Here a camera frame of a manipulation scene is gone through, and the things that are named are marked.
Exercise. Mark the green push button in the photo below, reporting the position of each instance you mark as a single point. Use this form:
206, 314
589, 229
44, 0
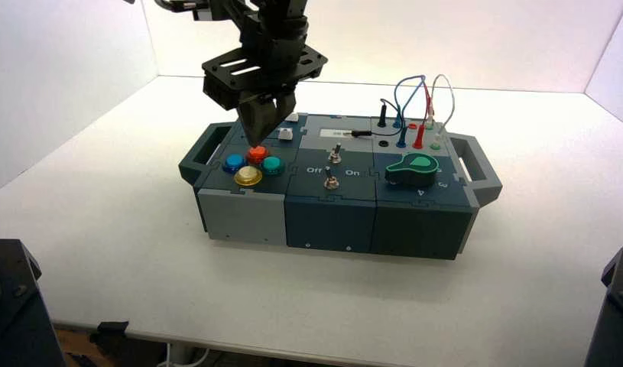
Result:
272, 164

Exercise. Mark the black table clamp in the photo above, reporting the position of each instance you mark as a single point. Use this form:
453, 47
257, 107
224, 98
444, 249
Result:
111, 330

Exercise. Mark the green black rotary knob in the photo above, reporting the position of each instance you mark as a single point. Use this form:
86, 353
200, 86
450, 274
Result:
410, 172

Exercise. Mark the red push button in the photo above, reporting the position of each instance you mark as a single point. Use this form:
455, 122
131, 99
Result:
258, 155

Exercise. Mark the white label strip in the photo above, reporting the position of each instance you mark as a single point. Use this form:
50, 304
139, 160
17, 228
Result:
334, 133

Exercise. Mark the metal toggle switch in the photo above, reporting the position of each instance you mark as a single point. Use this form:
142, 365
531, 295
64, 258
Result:
331, 181
335, 154

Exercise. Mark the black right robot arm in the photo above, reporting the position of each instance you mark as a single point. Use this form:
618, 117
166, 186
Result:
283, 7

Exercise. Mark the yellow push button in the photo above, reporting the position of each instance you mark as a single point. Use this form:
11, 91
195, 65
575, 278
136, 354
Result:
248, 176

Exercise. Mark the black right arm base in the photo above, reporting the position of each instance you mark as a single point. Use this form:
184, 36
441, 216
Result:
615, 319

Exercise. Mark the grey blue control box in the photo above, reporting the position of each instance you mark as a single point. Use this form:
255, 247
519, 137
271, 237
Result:
331, 223

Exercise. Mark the white slider knob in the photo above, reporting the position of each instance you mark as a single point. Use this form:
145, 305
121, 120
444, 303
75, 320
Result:
286, 134
293, 118

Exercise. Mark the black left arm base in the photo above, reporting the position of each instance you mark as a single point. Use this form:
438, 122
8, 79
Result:
17, 314

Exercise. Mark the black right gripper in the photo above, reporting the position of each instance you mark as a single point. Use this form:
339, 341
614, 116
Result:
270, 66

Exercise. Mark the blue push button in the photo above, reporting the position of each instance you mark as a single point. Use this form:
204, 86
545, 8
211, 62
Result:
234, 162

